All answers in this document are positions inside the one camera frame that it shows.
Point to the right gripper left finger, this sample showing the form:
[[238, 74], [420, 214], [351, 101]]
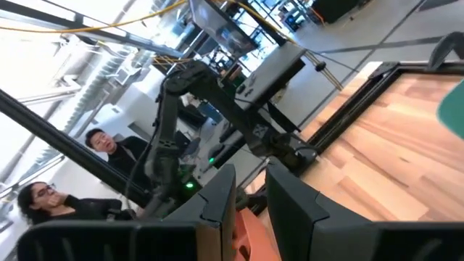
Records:
[[145, 243]]

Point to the person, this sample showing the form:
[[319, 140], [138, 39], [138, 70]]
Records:
[[123, 156], [72, 210]]

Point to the black desk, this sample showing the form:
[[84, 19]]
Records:
[[275, 69]]

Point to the green-teal plastic bin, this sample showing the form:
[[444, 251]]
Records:
[[455, 112]]

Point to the black computer monitor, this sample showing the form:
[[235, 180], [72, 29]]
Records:
[[221, 29]]

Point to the black frame beam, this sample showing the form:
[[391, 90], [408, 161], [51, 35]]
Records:
[[54, 136]]

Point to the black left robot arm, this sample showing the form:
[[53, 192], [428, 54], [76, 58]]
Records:
[[166, 119]]

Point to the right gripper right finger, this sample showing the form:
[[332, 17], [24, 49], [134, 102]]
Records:
[[326, 239]]

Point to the black aluminium table frame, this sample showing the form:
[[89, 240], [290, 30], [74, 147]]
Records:
[[344, 116]]

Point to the orange plastic bin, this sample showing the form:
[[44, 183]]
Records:
[[253, 239]]

